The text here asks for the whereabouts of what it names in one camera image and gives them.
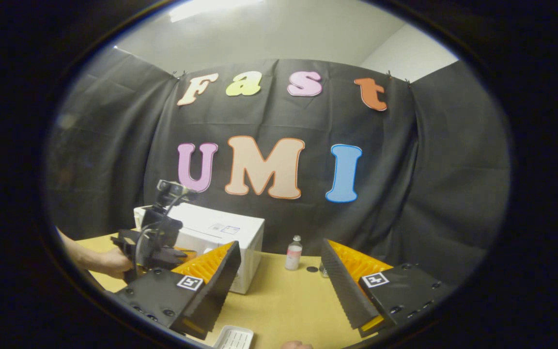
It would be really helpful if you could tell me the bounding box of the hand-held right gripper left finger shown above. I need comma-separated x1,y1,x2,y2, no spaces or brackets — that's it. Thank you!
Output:
106,241,242,341

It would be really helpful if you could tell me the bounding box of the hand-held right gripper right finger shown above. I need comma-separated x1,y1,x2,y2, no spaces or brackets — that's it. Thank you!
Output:
320,238,454,338

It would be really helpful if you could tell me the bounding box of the white microwave oven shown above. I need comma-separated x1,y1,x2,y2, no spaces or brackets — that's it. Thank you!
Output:
163,203,265,295

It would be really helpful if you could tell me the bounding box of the white plastic tray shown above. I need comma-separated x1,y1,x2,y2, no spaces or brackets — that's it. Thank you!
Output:
213,325,254,349

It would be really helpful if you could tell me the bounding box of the small clear pink-label bottle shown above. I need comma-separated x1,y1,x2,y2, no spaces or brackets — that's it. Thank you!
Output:
285,236,303,271

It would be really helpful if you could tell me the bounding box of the black backdrop cloth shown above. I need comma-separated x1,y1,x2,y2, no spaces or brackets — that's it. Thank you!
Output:
46,46,511,286

